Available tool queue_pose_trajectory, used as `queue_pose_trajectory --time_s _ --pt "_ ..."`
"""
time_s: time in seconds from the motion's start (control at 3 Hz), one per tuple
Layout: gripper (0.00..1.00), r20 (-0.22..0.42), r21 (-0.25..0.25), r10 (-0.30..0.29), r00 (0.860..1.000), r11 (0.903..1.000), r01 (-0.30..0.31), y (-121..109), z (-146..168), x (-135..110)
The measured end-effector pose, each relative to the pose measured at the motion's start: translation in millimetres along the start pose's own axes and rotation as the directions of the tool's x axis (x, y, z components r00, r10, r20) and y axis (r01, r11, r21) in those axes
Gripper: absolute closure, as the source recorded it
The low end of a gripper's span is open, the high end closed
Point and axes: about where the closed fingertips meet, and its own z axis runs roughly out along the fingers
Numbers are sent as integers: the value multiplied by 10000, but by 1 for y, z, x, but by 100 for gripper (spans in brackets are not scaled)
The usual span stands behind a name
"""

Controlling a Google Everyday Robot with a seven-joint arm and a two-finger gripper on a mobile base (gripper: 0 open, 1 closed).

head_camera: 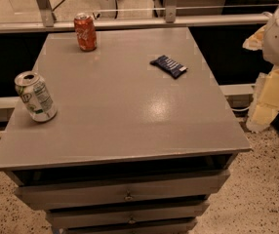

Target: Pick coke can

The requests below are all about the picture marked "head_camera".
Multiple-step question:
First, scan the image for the grey drawer cabinet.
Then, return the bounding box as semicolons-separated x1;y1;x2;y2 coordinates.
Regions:
0;27;253;234

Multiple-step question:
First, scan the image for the bottom grey drawer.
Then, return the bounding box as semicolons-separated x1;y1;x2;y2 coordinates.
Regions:
65;218;197;234

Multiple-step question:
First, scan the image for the blue snack bar wrapper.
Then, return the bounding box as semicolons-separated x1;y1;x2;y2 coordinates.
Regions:
150;55;187;79

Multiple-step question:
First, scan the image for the green white soda can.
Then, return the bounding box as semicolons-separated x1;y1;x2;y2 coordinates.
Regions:
15;71;57;122

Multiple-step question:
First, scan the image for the middle grey drawer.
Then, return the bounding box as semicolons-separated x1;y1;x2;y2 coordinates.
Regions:
47;201;209;228

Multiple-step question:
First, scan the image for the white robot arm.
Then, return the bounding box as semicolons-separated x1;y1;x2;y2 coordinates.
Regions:
243;7;279;133

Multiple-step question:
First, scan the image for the top grey drawer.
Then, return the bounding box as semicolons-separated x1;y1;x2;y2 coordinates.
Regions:
16;170;230;210

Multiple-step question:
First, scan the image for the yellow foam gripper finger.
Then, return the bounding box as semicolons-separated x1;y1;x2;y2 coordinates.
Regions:
246;65;279;133

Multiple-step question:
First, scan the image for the metal railing frame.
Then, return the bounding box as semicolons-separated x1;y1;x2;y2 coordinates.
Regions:
0;0;279;33

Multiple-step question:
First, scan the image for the grey drawer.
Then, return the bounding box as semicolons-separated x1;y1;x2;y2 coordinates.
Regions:
65;218;197;234
47;201;209;228
16;170;230;210

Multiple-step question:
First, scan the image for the red coke can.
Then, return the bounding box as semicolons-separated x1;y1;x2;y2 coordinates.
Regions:
74;13;97;52

